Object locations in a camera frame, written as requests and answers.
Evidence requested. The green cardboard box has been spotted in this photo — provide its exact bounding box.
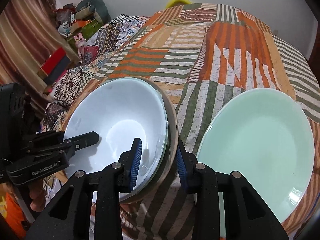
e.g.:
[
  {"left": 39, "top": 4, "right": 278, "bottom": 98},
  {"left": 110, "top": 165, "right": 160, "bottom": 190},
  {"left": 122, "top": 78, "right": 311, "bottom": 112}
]
[{"left": 79, "top": 18, "right": 103, "bottom": 40}]

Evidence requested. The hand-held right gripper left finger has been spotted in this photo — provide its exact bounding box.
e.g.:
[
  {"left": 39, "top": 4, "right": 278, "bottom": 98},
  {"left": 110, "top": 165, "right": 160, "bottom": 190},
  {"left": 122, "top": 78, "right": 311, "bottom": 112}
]
[{"left": 25, "top": 137, "right": 143, "bottom": 240}]

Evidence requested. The grey stuffed toy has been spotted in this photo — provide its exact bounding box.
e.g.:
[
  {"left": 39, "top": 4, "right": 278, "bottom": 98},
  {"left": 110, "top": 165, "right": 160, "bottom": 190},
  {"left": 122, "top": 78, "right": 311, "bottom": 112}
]
[{"left": 74, "top": 0, "right": 111, "bottom": 23}]

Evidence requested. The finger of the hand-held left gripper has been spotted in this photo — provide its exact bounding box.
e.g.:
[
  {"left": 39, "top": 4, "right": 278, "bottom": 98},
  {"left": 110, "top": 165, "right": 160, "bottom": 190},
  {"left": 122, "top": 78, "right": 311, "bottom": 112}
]
[
  {"left": 27, "top": 130, "right": 66, "bottom": 147},
  {"left": 62, "top": 131, "right": 100, "bottom": 157}
]

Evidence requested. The pink bowl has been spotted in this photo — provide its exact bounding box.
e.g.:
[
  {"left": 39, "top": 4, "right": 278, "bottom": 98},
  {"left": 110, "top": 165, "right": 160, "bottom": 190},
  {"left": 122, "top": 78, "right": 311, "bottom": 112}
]
[{"left": 60, "top": 76, "right": 179, "bottom": 203}]

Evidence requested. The yellow round item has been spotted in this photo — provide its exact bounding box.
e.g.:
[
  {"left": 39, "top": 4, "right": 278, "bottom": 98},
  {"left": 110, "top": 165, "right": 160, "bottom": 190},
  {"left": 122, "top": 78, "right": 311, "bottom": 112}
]
[{"left": 167, "top": 0, "right": 192, "bottom": 8}]

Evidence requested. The white bowl with black dots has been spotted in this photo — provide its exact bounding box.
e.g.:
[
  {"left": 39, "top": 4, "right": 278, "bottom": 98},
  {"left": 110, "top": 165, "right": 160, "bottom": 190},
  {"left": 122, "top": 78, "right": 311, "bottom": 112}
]
[{"left": 62, "top": 78, "right": 168, "bottom": 189}]

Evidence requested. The green plate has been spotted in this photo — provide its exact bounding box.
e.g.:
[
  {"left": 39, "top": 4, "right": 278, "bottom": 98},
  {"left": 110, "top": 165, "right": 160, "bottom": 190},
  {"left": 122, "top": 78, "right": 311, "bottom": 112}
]
[{"left": 195, "top": 87, "right": 315, "bottom": 227}]

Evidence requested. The striped patchwork blanket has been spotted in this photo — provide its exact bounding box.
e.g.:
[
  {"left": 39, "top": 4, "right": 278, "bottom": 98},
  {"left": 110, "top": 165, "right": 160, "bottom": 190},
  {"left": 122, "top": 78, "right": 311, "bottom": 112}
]
[{"left": 60, "top": 2, "right": 320, "bottom": 240}]

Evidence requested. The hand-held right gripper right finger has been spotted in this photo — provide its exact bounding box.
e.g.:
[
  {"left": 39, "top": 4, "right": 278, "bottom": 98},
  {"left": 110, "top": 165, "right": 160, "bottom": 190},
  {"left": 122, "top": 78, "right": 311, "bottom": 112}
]
[{"left": 176, "top": 144, "right": 290, "bottom": 240}]

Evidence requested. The pink rabbit toy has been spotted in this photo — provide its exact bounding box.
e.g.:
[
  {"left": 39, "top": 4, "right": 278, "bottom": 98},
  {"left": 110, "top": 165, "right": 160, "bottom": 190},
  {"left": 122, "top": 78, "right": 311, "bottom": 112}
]
[{"left": 74, "top": 32, "right": 87, "bottom": 57}]

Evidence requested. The red box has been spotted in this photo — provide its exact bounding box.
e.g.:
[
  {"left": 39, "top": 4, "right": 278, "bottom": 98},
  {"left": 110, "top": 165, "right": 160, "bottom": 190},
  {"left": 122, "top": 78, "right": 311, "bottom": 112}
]
[{"left": 37, "top": 47, "right": 73, "bottom": 86}]

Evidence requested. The person's left hand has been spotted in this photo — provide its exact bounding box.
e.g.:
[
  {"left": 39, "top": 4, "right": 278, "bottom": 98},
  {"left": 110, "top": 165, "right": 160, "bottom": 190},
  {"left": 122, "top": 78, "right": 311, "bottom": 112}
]
[{"left": 29, "top": 177, "right": 52, "bottom": 214}]

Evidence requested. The brown striped curtain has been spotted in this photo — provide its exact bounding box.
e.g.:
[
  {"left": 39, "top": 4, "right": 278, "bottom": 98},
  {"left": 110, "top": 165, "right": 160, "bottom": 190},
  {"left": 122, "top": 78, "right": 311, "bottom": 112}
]
[{"left": 0, "top": 0, "right": 82, "bottom": 87}]

